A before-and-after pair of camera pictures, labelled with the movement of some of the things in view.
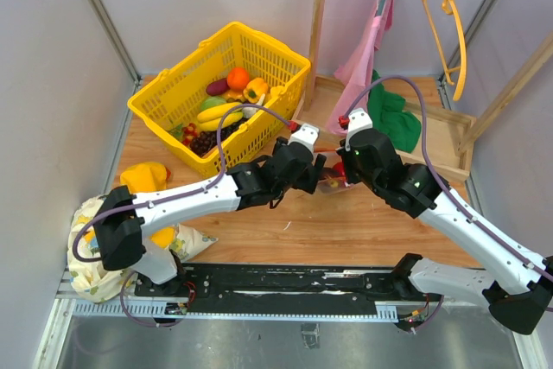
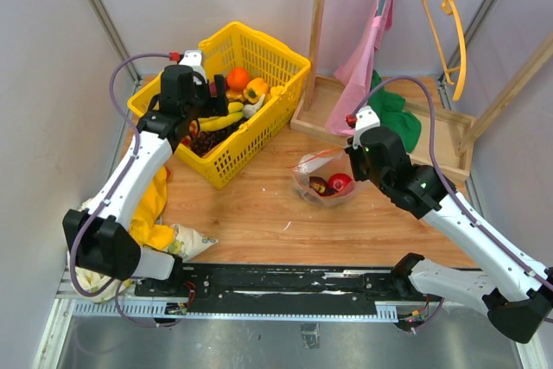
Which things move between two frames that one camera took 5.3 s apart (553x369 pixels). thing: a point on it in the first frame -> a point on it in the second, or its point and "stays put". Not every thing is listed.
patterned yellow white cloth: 91,278 stays put
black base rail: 287,289 stays put
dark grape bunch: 203,143 stays put
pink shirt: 356,74 stays put
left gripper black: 308,181 -> 216,105
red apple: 340,168 -> 339,181
